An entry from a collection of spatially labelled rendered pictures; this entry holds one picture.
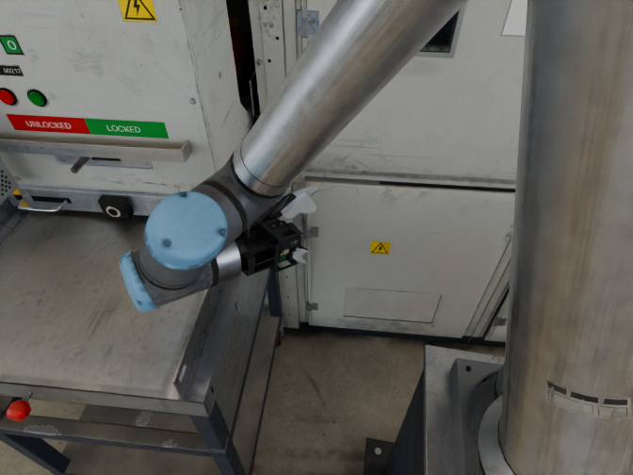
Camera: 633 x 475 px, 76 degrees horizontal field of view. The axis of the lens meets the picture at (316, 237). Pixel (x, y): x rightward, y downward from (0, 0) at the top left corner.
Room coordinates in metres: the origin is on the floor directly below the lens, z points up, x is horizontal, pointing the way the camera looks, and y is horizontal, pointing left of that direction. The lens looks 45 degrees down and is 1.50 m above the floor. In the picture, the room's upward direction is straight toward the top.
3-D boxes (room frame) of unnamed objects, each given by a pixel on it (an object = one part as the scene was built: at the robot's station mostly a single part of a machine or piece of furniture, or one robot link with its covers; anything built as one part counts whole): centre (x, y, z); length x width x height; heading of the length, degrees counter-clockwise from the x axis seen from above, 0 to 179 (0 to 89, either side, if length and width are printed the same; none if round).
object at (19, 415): (0.28, 0.49, 0.82); 0.04 x 0.03 x 0.03; 174
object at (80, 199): (0.73, 0.45, 0.90); 0.54 x 0.05 x 0.06; 84
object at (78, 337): (0.64, 0.45, 0.82); 0.68 x 0.62 x 0.06; 174
